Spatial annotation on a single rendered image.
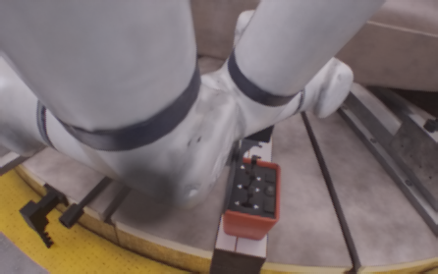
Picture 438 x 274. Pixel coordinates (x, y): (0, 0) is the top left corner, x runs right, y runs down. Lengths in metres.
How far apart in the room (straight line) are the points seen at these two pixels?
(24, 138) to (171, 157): 0.14
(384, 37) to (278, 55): 1.03
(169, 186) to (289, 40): 0.15
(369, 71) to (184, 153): 1.20
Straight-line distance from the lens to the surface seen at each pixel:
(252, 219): 0.69
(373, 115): 2.01
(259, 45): 0.27
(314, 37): 0.24
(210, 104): 0.17
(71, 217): 1.28
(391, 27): 1.27
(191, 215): 1.27
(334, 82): 0.41
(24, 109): 0.24
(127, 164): 0.17
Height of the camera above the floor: 1.37
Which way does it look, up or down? 40 degrees down
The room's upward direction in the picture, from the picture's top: 9 degrees clockwise
